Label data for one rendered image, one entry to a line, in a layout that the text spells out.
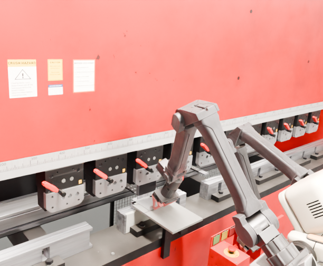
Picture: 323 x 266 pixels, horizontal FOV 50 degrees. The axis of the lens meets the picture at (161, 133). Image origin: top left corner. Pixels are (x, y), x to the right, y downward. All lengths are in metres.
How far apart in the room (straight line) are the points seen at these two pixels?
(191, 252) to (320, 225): 0.88
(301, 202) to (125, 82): 0.74
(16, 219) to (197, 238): 0.86
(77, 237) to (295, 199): 0.84
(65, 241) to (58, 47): 0.73
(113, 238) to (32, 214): 0.37
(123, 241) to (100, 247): 0.10
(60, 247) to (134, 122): 0.56
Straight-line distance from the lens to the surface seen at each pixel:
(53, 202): 1.31
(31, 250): 1.39
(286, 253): 1.01
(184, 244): 1.75
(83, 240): 1.49
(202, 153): 1.76
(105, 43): 1.27
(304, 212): 1.10
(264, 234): 1.02
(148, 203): 1.60
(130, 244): 1.55
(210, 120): 0.97
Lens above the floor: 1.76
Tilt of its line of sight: 17 degrees down
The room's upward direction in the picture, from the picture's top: 4 degrees clockwise
